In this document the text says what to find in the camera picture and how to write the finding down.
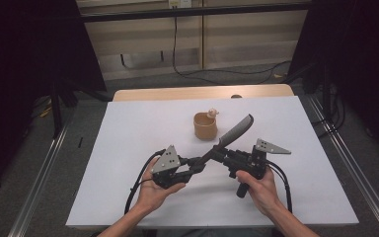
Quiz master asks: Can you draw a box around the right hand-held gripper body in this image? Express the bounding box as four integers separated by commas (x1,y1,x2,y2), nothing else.
227,138,292,199

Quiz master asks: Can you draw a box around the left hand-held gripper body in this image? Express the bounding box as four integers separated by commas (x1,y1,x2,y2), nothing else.
150,144,193,191

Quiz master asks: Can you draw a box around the person's right hand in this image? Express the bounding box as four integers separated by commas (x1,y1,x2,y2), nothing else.
235,167,286,217

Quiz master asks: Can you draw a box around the person's left hand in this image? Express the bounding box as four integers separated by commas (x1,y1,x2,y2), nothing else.
134,157,188,215

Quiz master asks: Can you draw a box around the tan cup with figurine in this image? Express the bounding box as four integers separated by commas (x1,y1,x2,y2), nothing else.
192,108,220,141

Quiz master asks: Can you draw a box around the black metal stand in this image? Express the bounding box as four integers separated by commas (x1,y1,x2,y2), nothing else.
289,62,334,113
50,78,113,139

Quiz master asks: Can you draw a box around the small yellow item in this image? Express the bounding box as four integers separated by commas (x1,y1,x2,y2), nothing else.
38,105,53,119

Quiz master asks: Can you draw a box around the black horizontal bar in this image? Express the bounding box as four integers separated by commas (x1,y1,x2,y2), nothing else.
80,2,312,24

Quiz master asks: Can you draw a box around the black curtain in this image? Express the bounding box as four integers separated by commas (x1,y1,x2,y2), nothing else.
0,0,109,198
287,0,379,163

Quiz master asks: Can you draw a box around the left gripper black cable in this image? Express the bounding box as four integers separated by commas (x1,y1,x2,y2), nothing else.
123,148,168,215

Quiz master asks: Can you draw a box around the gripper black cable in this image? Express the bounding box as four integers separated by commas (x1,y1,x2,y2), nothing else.
123,148,168,215
265,160,293,213

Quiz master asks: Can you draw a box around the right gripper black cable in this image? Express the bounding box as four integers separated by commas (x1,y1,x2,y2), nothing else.
265,160,293,213

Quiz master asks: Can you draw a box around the bundle of black cables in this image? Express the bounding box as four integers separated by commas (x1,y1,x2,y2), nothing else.
310,83,347,139

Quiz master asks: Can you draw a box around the aluminium floor rail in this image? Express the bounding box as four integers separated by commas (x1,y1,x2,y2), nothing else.
307,95,379,237
8,126,70,237

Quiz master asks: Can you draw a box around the long black floor cable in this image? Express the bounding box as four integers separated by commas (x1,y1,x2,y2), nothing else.
172,16,292,86

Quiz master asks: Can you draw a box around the white wall outlet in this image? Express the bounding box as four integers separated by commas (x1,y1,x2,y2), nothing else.
168,0,192,9

